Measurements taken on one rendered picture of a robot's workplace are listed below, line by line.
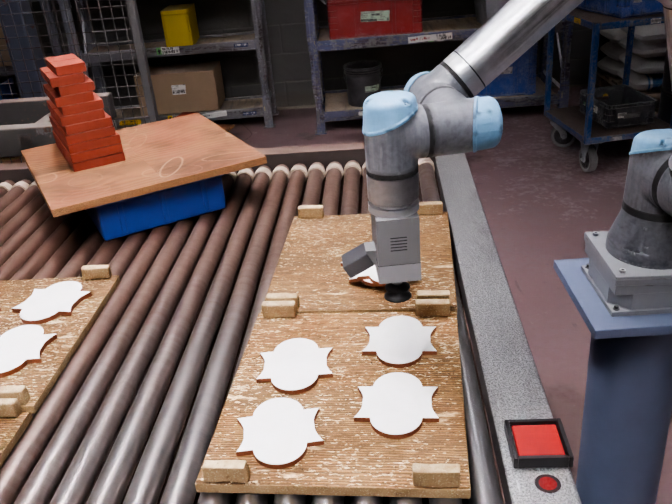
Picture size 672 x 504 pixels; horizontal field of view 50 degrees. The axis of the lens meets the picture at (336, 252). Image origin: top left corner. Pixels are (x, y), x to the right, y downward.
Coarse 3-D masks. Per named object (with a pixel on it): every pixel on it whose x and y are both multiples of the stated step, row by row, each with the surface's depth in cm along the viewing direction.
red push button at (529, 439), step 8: (552, 424) 98; (512, 432) 97; (520, 432) 97; (528, 432) 96; (536, 432) 96; (544, 432) 96; (552, 432) 96; (520, 440) 95; (528, 440) 95; (536, 440) 95; (544, 440) 95; (552, 440) 95; (560, 440) 95; (520, 448) 94; (528, 448) 94; (536, 448) 94; (544, 448) 94; (552, 448) 93; (560, 448) 93
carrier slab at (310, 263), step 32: (320, 224) 159; (352, 224) 158; (448, 224) 154; (288, 256) 147; (320, 256) 146; (448, 256) 141; (288, 288) 135; (320, 288) 134; (352, 288) 133; (384, 288) 132; (416, 288) 131; (448, 288) 130
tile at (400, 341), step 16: (384, 320) 121; (400, 320) 121; (416, 320) 120; (384, 336) 117; (400, 336) 116; (416, 336) 116; (368, 352) 114; (384, 352) 113; (400, 352) 112; (416, 352) 112; (432, 352) 112
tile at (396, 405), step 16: (384, 384) 106; (400, 384) 105; (416, 384) 105; (368, 400) 103; (384, 400) 102; (400, 400) 102; (416, 400) 102; (368, 416) 100; (384, 416) 99; (400, 416) 99; (416, 416) 99; (432, 416) 98; (384, 432) 96; (400, 432) 96
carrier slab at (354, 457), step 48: (288, 336) 120; (336, 336) 119; (432, 336) 117; (240, 384) 110; (336, 384) 108; (432, 384) 106; (240, 432) 100; (336, 432) 98; (432, 432) 97; (288, 480) 91; (336, 480) 90; (384, 480) 90
